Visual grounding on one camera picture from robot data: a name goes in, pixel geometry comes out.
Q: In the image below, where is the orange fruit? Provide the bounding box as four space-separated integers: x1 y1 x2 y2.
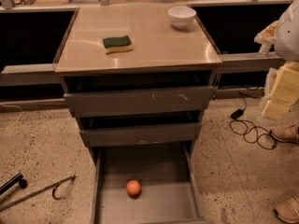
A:
126 180 141 197

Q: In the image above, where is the green yellow sponge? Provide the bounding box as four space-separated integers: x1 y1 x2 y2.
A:
103 35 133 54

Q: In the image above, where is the black power adapter with cable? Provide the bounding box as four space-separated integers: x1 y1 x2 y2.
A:
229 91 278 150

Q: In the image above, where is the grey open bottom drawer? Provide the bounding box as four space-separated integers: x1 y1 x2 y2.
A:
91 144 214 224

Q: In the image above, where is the tan sneaker upper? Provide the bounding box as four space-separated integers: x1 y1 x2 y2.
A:
271 125 299 144

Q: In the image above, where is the tan sneaker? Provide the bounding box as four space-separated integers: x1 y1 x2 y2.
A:
274 195 299 224
271 125 299 144

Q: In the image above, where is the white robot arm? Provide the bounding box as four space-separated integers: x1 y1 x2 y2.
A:
254 0 299 120

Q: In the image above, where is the grey top drawer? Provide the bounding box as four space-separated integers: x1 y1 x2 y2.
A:
64 86 213 118

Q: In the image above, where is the grey middle drawer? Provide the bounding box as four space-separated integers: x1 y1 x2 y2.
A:
80 123 201 147

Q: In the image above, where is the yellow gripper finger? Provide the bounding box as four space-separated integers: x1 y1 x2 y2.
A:
254 21 278 45
261 62 299 120

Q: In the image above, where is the clear plastic water bottle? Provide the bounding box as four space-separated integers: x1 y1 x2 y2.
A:
259 44 272 56

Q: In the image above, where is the black caster leg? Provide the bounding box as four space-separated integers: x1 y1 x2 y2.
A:
0 173 27 195

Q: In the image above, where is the grey drawer cabinet with counter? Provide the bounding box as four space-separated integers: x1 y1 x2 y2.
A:
52 3 224 154

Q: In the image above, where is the metal rod with hook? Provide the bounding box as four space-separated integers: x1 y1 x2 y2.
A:
0 175 76 213

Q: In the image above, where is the white bowl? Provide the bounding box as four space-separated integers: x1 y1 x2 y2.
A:
168 7 196 29

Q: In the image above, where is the tan sneaker lower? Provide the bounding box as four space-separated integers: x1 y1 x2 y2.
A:
274 195 299 224

